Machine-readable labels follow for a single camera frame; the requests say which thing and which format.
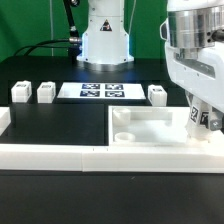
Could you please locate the white U-shaped obstacle fence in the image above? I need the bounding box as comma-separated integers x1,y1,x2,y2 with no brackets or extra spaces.
0,106,224,174

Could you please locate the black cable bundle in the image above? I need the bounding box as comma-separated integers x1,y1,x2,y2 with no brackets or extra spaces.
13,37,83,57

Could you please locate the white square table top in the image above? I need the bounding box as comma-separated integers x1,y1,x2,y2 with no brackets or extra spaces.
108,106,224,149

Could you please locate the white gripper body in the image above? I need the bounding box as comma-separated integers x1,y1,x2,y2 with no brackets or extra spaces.
165,46,224,113

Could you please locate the white base tag plate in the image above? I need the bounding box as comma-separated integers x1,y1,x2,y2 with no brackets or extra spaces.
58,82,145,100

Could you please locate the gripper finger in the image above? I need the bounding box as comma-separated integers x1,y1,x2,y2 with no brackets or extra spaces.
209,111,223,130

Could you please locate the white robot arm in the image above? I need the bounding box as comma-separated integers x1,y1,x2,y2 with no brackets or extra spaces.
77,0,224,130

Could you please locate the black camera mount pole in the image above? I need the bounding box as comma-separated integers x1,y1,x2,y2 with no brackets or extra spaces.
63,0,81,64

